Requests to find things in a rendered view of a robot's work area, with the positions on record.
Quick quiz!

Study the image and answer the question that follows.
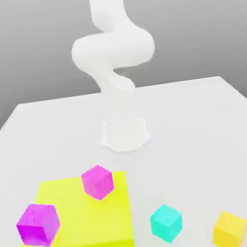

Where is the small pink cube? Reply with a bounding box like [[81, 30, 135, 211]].
[[79, 163, 116, 204]]

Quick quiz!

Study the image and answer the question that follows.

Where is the small cyan cube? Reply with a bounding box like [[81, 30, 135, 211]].
[[147, 202, 186, 246]]

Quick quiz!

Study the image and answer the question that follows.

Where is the small purple cube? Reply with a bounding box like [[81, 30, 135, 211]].
[[13, 199, 64, 247]]

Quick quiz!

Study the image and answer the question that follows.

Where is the small orange cube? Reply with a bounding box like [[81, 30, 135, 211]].
[[208, 208, 247, 247]]

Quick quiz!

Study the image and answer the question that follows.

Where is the large yellow box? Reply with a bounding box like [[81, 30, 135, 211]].
[[9, 170, 136, 247]]

